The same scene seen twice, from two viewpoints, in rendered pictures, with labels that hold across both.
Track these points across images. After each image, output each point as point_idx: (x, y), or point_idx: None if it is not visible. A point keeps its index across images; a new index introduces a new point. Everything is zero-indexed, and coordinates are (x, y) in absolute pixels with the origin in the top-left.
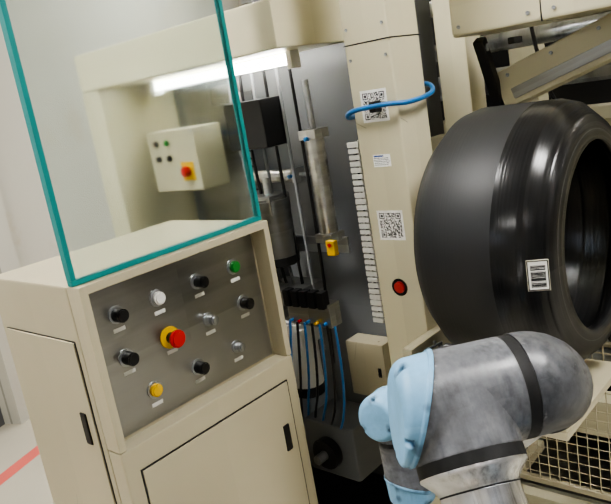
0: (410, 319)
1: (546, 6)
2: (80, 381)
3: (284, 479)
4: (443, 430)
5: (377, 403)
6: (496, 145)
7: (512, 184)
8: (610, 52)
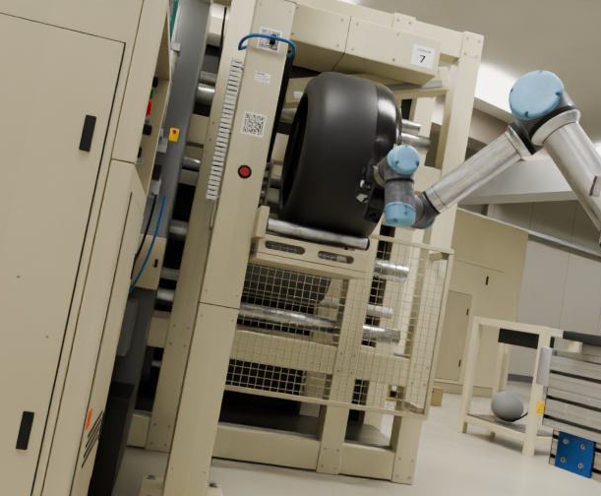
0: (245, 198)
1: (348, 46)
2: (111, 82)
3: (124, 303)
4: (565, 95)
5: (410, 147)
6: (370, 85)
7: (388, 103)
8: None
